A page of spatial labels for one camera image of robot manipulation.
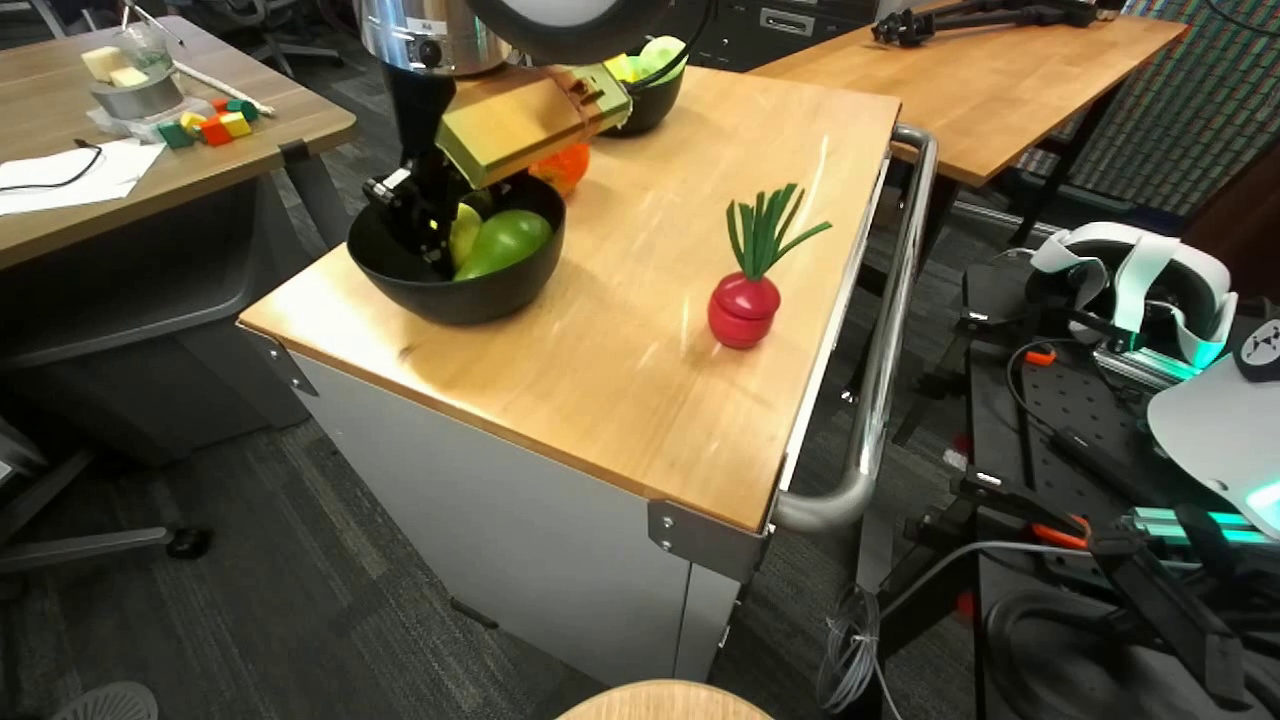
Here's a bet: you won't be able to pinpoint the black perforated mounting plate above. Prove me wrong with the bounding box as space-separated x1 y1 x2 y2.
955 252 1280 720

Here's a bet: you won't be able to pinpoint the black articulated stand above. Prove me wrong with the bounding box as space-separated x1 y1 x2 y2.
871 0 1112 52

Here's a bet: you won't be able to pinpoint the orange plastic bell pepper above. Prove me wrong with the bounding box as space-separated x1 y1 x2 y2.
531 137 595 200

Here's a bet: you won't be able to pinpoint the black equipment case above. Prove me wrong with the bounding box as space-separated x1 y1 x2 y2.
684 0 877 74

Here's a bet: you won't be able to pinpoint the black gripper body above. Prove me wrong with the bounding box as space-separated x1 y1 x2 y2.
383 58 462 206

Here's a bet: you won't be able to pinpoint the black plastic bowl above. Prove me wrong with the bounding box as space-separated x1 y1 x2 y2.
342 168 566 327
605 58 692 141

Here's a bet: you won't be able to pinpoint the coloured toy blocks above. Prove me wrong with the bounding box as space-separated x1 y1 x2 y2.
153 94 260 152

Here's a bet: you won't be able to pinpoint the white thin stick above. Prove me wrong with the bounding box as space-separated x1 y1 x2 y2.
170 58 277 115

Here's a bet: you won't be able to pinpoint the yellow round plastic fruit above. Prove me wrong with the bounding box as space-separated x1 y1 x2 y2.
447 198 486 273

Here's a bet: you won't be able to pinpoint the clear plastic container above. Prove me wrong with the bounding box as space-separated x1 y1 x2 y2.
76 21 184 122

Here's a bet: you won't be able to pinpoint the white VR headset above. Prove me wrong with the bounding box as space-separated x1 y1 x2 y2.
1024 217 1239 393

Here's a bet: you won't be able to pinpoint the long wooden desk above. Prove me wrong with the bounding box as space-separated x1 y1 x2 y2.
752 13 1190 192

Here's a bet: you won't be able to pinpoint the white paper sheet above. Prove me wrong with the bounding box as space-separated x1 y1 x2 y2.
0 137 168 221

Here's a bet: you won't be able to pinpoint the dark mesh office chair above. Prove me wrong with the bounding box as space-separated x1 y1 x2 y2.
0 185 317 578

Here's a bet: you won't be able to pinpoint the metal cart handle bar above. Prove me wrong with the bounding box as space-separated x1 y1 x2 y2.
773 123 940 542

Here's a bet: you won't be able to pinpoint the red radish with green leaves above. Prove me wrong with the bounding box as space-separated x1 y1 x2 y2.
705 181 834 355

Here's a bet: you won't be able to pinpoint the pale grey rounded cover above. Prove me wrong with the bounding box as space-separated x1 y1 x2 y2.
1142 354 1280 544

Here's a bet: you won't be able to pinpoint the black round controller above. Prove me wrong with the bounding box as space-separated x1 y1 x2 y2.
1230 315 1280 383

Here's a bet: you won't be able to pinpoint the round wooden stool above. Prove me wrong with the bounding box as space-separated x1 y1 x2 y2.
554 677 775 720

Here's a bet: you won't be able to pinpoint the green apple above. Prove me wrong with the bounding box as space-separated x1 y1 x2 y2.
453 206 554 288

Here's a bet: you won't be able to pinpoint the black clamp with orange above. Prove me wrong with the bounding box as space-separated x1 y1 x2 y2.
914 473 1097 555

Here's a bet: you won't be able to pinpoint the light green plastic fruit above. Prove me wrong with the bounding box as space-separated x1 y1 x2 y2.
605 33 692 94

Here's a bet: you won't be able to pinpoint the wooden top tool cart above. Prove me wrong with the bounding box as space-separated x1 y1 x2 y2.
237 61 904 685

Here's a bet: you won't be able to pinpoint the grey cable bundle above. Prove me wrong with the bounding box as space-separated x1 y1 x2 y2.
815 585 910 720

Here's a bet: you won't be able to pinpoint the dark green mesh panel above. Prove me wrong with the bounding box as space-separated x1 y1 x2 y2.
1064 0 1280 252

